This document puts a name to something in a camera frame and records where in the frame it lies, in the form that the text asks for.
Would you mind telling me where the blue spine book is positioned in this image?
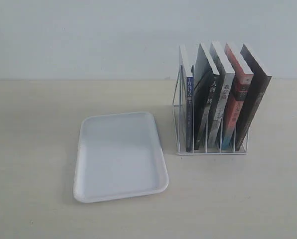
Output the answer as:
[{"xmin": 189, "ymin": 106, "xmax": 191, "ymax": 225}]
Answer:
[{"xmin": 179, "ymin": 45, "xmax": 194, "ymax": 152}]

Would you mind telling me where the black cover book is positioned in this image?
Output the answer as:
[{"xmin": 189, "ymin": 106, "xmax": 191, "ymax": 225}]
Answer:
[{"xmin": 194, "ymin": 43, "xmax": 219, "ymax": 150}]

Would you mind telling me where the red orange spine book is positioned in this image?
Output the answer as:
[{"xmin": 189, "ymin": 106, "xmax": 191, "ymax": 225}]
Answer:
[{"xmin": 222, "ymin": 43, "xmax": 254, "ymax": 149}]

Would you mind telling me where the grey white spine book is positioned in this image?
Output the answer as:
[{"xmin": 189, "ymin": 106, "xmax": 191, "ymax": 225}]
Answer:
[{"xmin": 207, "ymin": 41, "xmax": 235, "ymax": 147}]

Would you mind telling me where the dark brown cover book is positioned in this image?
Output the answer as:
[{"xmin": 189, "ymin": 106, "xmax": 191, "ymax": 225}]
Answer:
[{"xmin": 235, "ymin": 43, "xmax": 272, "ymax": 151}]

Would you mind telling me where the white plastic tray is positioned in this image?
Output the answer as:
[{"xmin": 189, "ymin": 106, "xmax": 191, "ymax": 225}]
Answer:
[{"xmin": 73, "ymin": 112, "xmax": 169, "ymax": 203}]

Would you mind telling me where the white wire book rack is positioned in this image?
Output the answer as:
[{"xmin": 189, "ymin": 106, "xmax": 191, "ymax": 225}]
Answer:
[{"xmin": 171, "ymin": 65, "xmax": 250, "ymax": 156}]

